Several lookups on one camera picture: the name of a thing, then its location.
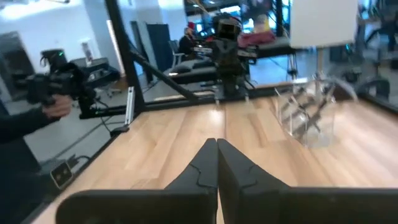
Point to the white shade wooden base lamp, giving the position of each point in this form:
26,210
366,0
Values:
323,21

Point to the black aluminium rig frame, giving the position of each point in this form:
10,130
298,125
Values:
122,46

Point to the pink cloth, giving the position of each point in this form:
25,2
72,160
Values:
256,39

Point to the black office chair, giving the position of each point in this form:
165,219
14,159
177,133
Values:
373,88

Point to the person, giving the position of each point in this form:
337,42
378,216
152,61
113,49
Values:
187,43

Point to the grey socket box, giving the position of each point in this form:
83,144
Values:
61,175

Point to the clear acrylic brush organizer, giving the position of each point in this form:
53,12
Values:
323,137

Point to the black side desk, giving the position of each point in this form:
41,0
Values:
192,71

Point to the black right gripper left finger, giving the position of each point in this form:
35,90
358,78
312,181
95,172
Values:
186,205

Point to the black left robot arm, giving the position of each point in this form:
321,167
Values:
230,68

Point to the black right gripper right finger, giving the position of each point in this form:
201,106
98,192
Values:
264,205

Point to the silver metal bracket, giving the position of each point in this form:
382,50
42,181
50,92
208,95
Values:
130,105

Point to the person's hand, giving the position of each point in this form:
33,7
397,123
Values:
57,107

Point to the person's forearm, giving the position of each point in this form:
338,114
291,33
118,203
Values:
21,124

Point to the grey office chair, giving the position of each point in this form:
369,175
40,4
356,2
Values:
174,53

